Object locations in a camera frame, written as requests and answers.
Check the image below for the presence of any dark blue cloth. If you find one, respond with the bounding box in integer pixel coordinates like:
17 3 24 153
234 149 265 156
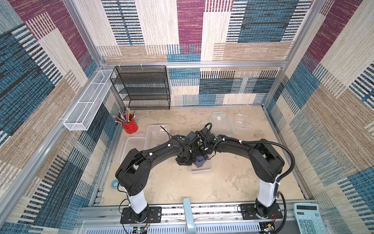
194 156 208 168

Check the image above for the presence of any green-seal lunch box lid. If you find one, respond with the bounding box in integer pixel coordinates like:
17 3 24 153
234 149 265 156
209 112 234 137

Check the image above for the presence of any lidded green-tinted lunch box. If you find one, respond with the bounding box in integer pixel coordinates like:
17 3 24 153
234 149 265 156
189 160 214 175

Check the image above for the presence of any large clear plastic lunch box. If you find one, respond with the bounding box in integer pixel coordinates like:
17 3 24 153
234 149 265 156
144 125 169 150

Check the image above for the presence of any small blue-rimmed lunch box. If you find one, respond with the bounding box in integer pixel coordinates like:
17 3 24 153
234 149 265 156
234 113 248 130

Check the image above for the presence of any clear lunch box lid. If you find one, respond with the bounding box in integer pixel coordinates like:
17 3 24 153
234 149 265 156
118 136 146 164

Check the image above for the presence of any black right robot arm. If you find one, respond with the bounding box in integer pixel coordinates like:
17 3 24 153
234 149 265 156
191 132 294 219

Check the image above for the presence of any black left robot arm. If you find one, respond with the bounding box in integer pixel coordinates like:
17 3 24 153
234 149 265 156
116 132 199 215

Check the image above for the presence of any red pen cup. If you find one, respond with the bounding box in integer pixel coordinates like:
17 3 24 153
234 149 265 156
122 114 138 134

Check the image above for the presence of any blue tape roll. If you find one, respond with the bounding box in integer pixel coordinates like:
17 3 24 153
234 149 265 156
111 179 118 190

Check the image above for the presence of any black mesh shelf rack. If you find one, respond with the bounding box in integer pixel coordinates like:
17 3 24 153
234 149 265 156
111 65 171 110

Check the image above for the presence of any light blue calculator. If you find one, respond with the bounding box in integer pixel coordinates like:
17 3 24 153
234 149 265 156
294 203 328 234

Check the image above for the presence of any black corrugated cable conduit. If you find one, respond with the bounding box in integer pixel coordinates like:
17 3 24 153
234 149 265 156
203 122 296 234

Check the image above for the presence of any light blue rail clamp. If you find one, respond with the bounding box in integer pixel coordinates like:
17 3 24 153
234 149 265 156
183 198 196 234

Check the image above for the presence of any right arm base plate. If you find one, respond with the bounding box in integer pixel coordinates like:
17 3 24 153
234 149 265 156
237 202 283 220

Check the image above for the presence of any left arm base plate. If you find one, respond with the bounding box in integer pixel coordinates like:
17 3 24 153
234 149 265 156
120 206 162 224

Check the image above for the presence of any aluminium front rail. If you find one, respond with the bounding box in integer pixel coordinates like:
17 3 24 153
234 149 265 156
72 200 319 234

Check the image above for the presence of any white mesh wall basket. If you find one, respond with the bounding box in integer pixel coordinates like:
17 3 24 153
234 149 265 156
63 70 113 131

